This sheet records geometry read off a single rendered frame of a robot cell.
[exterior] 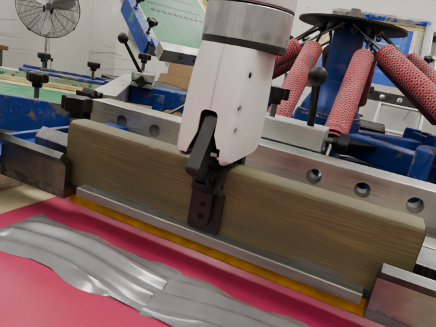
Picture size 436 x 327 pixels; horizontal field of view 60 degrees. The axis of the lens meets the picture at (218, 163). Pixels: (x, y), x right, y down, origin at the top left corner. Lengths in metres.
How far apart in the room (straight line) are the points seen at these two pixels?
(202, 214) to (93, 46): 5.58
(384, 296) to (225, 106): 0.19
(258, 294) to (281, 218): 0.08
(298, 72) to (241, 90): 0.61
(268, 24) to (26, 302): 0.28
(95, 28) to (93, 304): 5.64
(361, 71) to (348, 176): 0.41
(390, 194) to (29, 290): 0.44
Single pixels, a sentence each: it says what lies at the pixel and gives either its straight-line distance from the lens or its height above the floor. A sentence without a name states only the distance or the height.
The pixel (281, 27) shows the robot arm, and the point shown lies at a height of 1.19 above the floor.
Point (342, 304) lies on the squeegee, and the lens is 0.37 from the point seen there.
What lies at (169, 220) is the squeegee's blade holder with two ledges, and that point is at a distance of 0.37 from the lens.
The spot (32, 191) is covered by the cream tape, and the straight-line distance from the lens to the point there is 0.52.
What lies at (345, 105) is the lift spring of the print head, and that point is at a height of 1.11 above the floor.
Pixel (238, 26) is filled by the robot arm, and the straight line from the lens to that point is 0.31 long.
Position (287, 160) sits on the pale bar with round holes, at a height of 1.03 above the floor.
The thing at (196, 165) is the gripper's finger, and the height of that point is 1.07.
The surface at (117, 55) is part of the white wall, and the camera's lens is 5.62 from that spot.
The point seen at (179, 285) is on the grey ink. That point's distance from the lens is 0.34.
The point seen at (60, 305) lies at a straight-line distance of 0.33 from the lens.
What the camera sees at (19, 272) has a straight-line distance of 0.36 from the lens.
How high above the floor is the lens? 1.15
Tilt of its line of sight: 16 degrees down
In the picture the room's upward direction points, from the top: 11 degrees clockwise
